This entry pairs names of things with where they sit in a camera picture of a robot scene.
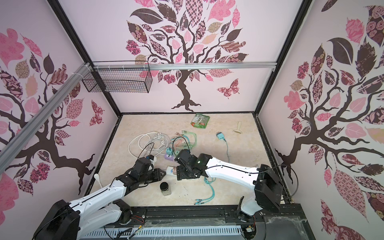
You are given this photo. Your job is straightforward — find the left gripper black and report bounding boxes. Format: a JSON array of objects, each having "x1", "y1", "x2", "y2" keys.
[{"x1": 139, "y1": 168, "x2": 167, "y2": 185}]

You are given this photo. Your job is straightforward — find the black wire mesh basket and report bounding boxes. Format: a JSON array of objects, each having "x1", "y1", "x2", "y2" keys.
[{"x1": 82, "y1": 60, "x2": 153, "y2": 93}]

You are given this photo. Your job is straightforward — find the small wooden brush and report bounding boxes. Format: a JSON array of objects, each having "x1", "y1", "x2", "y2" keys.
[{"x1": 233, "y1": 121, "x2": 242, "y2": 134}]

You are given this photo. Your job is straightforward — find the aluminium rail bar left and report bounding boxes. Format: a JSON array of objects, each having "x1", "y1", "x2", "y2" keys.
[{"x1": 1, "y1": 63, "x2": 91, "y2": 173}]

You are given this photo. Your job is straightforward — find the green snack packet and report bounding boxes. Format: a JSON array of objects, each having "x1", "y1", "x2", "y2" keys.
[{"x1": 191, "y1": 114, "x2": 211, "y2": 129}]

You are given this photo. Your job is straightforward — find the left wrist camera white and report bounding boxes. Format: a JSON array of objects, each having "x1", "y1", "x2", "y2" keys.
[{"x1": 146, "y1": 155, "x2": 157, "y2": 165}]

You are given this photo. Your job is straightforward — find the teal green charger plug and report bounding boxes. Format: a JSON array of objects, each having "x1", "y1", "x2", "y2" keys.
[{"x1": 216, "y1": 132, "x2": 227, "y2": 142}]

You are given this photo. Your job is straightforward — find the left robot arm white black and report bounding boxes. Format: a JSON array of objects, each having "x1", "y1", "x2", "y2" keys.
[{"x1": 33, "y1": 157, "x2": 166, "y2": 240}]

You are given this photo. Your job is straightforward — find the white coiled power cord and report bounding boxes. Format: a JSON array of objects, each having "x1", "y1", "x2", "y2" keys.
[{"x1": 128, "y1": 131, "x2": 171, "y2": 160}]

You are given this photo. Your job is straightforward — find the purple power strip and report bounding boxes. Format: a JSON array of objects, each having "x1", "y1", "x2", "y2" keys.
[{"x1": 164, "y1": 154, "x2": 175, "y2": 162}]

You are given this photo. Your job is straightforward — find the tangled green pink cables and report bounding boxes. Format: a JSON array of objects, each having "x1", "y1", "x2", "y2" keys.
[{"x1": 170, "y1": 129, "x2": 232, "y2": 206}]

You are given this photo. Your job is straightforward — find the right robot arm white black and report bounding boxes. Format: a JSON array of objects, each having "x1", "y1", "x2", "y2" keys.
[{"x1": 175, "y1": 150, "x2": 283, "y2": 216}]

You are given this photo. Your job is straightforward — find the white slotted cable duct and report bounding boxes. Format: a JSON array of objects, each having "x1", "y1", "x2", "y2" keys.
[{"x1": 82, "y1": 226, "x2": 243, "y2": 240}]

